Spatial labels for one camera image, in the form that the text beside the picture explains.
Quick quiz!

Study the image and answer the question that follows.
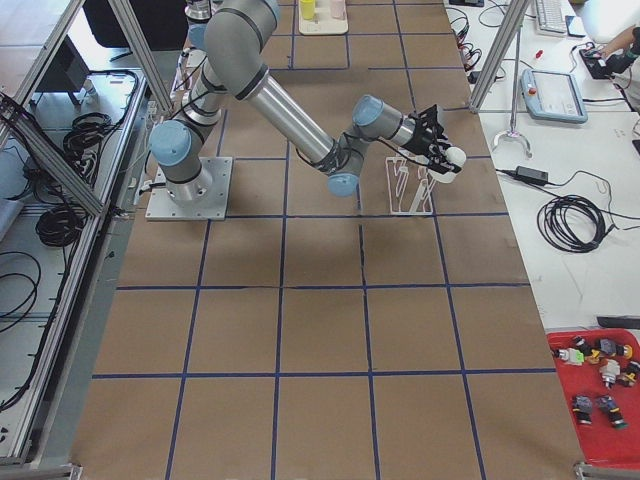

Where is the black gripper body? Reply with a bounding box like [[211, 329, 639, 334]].
[[407, 104, 444, 158]]

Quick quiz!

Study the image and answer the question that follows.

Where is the cream white cup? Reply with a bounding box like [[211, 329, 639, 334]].
[[430, 147, 467, 183]]

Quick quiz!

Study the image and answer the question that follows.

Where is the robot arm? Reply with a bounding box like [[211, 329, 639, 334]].
[[185, 0, 220, 23], [150, 1, 466, 205]]

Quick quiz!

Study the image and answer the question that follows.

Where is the pink cup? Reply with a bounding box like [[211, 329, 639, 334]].
[[329, 0, 346, 20]]

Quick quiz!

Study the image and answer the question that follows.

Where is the yellow cup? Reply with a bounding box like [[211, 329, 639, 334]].
[[298, 0, 316, 21]]

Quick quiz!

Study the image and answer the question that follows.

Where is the reacher grabber tool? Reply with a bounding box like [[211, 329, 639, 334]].
[[491, 0, 533, 159]]

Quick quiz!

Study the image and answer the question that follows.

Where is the black power adapter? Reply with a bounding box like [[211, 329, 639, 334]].
[[514, 166, 549, 186]]

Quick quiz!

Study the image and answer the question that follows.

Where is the teach pendant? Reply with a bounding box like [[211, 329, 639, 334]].
[[520, 68, 588, 124]]

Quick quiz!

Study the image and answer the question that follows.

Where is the cream serving tray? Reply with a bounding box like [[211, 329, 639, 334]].
[[297, 0, 349, 36]]

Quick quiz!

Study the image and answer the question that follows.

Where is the red parts bin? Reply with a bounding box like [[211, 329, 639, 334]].
[[547, 328, 639, 470]]

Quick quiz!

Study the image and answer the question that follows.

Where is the white wire cup rack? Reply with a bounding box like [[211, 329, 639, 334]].
[[385, 156, 436, 216]]

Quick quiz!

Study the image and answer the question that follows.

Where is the coiled black cable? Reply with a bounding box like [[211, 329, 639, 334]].
[[537, 194, 607, 252]]

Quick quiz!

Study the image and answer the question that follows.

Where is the aluminium frame post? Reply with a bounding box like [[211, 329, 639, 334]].
[[468, 0, 530, 113]]

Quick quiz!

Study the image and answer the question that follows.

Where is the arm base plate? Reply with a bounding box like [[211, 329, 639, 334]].
[[146, 157, 233, 221]]

